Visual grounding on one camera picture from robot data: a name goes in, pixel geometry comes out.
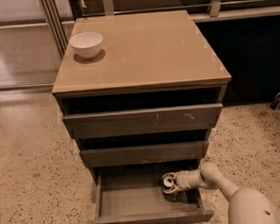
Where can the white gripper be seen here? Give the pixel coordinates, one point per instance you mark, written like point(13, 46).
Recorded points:
point(183, 180)

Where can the blue pepsi can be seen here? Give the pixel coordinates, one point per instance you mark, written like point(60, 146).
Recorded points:
point(168, 182)

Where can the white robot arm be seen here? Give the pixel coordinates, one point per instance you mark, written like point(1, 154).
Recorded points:
point(245, 205)

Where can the bottom grey open drawer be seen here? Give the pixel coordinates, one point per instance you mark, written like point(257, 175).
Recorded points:
point(132, 195)

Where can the middle grey drawer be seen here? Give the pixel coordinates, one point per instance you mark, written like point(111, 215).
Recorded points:
point(144, 154)

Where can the grey drawer cabinet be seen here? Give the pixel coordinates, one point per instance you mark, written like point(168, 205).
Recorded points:
point(153, 60)

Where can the top grey drawer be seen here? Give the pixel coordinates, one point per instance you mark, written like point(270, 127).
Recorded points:
point(143, 121)

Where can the white ceramic bowl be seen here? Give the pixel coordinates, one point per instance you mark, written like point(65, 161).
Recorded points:
point(87, 45)

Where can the small dark floor bracket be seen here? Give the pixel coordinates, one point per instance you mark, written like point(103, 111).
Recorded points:
point(276, 102)

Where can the metal railing frame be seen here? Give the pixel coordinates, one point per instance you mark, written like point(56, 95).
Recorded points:
point(221, 21)

